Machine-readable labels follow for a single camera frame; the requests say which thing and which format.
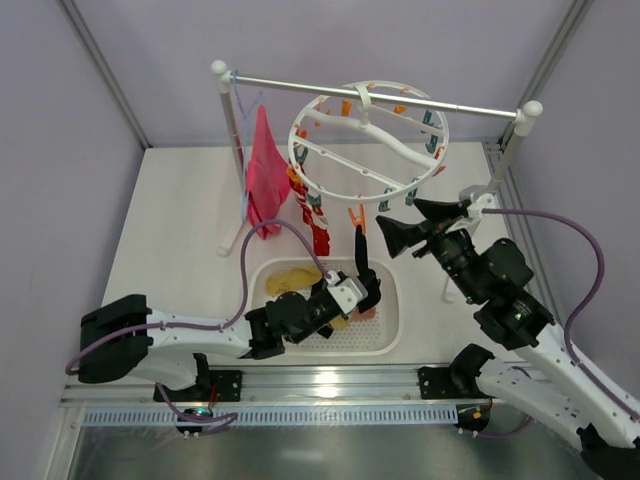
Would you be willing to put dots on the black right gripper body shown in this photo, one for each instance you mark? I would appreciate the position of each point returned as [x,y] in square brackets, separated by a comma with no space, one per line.
[430,236]

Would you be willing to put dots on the white round clip hanger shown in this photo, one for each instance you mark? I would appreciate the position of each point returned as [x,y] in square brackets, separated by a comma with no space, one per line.
[344,149]

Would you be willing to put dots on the blue wire hanger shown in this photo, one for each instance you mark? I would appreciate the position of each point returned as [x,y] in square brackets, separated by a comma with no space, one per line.
[246,114]

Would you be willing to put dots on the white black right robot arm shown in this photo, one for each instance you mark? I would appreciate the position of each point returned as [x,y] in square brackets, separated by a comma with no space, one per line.
[580,404]

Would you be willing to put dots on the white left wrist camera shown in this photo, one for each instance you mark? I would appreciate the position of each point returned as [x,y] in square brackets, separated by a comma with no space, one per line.
[346,291]

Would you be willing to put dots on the pink towel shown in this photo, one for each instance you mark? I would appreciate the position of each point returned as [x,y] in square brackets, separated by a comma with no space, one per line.
[267,180]

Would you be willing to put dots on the yellow sock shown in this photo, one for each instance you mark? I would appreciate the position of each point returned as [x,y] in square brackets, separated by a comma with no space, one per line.
[339,323]
[292,280]

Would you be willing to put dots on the teal clothes peg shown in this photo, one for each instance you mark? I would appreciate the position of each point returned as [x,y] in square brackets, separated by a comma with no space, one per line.
[384,205]

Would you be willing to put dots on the aluminium mounting rail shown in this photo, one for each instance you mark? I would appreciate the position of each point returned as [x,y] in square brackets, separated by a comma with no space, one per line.
[274,384]

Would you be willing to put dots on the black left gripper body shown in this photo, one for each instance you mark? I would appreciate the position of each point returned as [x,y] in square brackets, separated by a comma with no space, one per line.
[370,288]

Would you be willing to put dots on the white metal clothes rack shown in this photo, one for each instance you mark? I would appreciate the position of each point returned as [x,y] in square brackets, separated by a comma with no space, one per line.
[523,119]

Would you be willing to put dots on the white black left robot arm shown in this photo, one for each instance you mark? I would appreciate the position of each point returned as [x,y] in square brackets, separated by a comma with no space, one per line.
[128,338]

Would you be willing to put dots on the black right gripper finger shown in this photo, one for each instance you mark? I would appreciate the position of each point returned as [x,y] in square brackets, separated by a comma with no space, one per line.
[399,236]
[438,211]

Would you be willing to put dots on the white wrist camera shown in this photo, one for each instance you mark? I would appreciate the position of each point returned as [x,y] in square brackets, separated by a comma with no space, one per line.
[346,291]
[479,198]

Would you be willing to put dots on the white slotted cable duct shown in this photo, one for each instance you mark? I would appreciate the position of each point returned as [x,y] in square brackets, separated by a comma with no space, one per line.
[290,415]

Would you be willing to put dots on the white perforated plastic basket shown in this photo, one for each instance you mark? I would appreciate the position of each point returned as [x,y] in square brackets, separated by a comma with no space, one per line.
[360,339]

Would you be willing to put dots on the pink sock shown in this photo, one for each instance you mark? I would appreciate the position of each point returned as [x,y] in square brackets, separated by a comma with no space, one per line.
[367,315]

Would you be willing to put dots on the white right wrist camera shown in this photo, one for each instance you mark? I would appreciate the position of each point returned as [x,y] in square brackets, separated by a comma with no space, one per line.
[479,198]

